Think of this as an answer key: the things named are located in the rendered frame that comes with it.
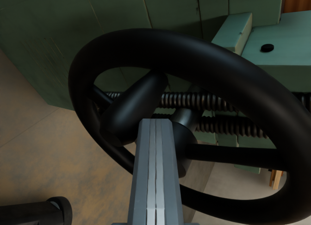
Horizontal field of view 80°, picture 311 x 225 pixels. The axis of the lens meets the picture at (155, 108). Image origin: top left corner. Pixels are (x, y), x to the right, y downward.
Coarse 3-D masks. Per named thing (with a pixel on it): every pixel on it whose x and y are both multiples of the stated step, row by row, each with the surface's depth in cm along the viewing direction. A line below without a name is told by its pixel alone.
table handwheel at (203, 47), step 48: (96, 48) 15; (144, 48) 12; (192, 48) 11; (96, 96) 21; (240, 96) 11; (288, 96) 11; (192, 144) 20; (288, 144) 12; (192, 192) 30; (288, 192) 16
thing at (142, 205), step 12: (144, 120) 10; (144, 132) 9; (144, 144) 9; (144, 156) 8; (144, 168) 7; (132, 180) 7; (144, 180) 7; (132, 192) 7; (144, 192) 7; (132, 204) 6; (144, 204) 6; (132, 216) 6; (144, 216) 6
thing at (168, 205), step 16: (160, 128) 10; (160, 144) 9; (160, 160) 8; (160, 176) 7; (176, 176) 7; (160, 192) 7; (176, 192) 7; (160, 208) 6; (176, 208) 6; (160, 224) 6; (176, 224) 6; (192, 224) 6
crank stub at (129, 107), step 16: (144, 80) 12; (160, 80) 12; (128, 96) 11; (144, 96) 11; (160, 96) 12; (112, 112) 10; (128, 112) 10; (144, 112) 11; (112, 128) 10; (128, 128) 10; (112, 144) 11
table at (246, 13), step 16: (240, 0) 24; (256, 0) 23; (272, 0) 22; (240, 16) 24; (256, 16) 24; (272, 16) 23; (224, 32) 22; (240, 32) 20; (240, 48) 20; (224, 112) 25; (224, 144) 30
